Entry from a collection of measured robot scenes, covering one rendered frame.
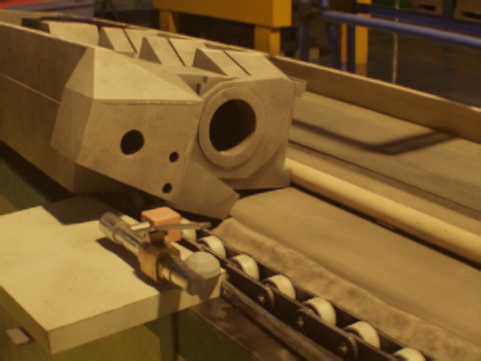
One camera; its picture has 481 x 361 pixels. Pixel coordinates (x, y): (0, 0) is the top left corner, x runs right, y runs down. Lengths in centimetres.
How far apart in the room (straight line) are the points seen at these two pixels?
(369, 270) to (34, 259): 40
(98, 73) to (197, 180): 21
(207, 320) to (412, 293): 25
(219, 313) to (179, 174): 25
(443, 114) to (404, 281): 71
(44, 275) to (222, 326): 20
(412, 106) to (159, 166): 80
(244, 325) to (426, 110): 93
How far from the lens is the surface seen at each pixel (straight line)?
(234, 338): 72
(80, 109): 89
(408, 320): 80
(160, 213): 86
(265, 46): 601
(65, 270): 80
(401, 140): 147
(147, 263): 76
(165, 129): 92
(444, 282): 90
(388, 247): 98
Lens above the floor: 115
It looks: 19 degrees down
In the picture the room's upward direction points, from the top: 1 degrees clockwise
